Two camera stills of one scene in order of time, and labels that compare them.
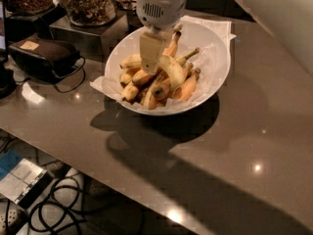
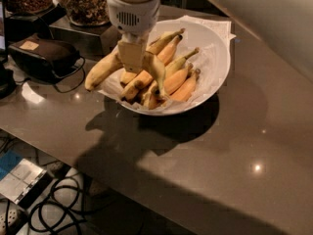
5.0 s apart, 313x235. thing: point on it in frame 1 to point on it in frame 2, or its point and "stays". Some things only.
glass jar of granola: [89, 5] stays
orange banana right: [184, 91] stays
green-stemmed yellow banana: [182, 60] stays
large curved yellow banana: [176, 76] to [112, 61]
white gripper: [160, 12] to [134, 17]
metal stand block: [91, 41] stays
